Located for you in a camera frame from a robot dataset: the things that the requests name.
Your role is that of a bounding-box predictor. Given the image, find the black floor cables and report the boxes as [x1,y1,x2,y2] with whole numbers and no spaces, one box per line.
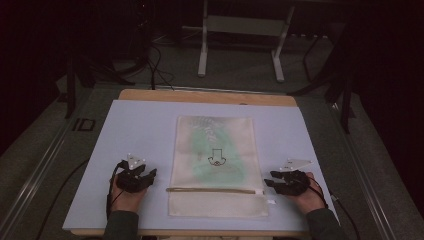
[144,41,176,92]

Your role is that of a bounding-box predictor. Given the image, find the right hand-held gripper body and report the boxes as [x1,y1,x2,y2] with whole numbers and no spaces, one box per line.
[279,158,313,196]

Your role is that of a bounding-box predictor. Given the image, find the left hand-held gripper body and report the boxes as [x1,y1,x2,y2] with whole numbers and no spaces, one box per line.
[115,153,149,194]

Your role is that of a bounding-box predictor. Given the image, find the aluminium floor rail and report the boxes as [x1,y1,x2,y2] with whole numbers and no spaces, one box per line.
[0,118,79,240]
[328,101,398,240]

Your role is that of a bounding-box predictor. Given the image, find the person's left hand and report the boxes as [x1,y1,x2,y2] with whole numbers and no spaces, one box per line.
[109,176,148,213]

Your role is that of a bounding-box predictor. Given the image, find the black tripod stand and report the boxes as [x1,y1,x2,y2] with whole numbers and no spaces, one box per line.
[56,46,136,120]
[288,31,356,135]

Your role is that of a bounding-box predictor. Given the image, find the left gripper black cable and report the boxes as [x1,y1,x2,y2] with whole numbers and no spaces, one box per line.
[34,159,123,240]

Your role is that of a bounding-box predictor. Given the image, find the wooden table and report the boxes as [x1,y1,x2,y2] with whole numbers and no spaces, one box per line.
[70,88,310,238]

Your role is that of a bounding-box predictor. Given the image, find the person's right hand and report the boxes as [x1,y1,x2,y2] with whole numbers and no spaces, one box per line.
[288,172,326,215]

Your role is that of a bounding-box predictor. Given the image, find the white metal stand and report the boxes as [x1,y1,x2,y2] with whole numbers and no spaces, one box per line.
[196,0,297,83]

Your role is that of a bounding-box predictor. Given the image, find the black rectangular floor frame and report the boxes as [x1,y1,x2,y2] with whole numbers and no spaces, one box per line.
[72,117,97,132]

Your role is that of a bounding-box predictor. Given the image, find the green garment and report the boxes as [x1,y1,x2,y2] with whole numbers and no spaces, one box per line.
[189,123,248,184]

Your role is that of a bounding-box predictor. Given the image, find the pale blue table mat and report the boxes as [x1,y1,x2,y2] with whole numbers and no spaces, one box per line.
[62,99,341,233]

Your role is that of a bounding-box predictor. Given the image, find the beige mesh zip bag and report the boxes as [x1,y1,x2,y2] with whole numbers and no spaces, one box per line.
[165,115,277,220]

